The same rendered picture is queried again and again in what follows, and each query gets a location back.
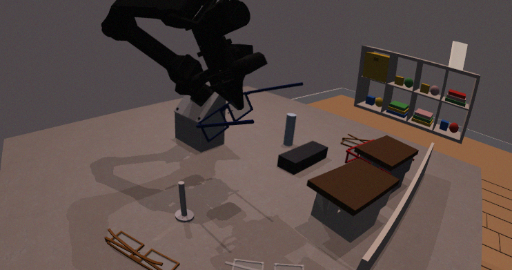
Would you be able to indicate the dark grey cylinder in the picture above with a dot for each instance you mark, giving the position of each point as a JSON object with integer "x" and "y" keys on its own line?
{"x": 289, "y": 131}

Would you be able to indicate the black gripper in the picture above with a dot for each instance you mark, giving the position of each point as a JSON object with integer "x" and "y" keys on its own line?
{"x": 225, "y": 74}

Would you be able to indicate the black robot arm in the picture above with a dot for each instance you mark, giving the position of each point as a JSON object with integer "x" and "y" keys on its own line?
{"x": 213, "y": 21}

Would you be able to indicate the navy glasses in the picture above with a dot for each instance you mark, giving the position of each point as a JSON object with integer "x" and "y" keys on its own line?
{"x": 215, "y": 123}

